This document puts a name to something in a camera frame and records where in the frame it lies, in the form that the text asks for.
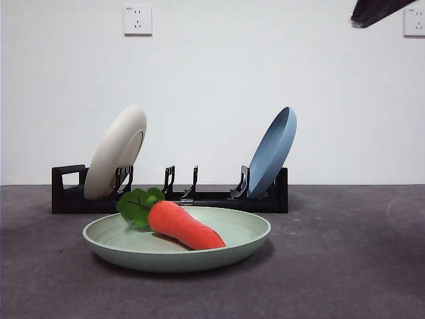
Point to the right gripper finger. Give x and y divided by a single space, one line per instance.
375 11

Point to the orange carrot with green leaves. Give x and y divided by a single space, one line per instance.
186 229

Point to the green plate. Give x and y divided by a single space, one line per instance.
133 252

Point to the blue plate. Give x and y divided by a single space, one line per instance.
272 156

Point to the white plate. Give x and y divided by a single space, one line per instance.
109 156

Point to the black plate rack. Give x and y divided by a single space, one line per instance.
86 204

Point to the white wall socket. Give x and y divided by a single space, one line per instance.
137 20
415 23

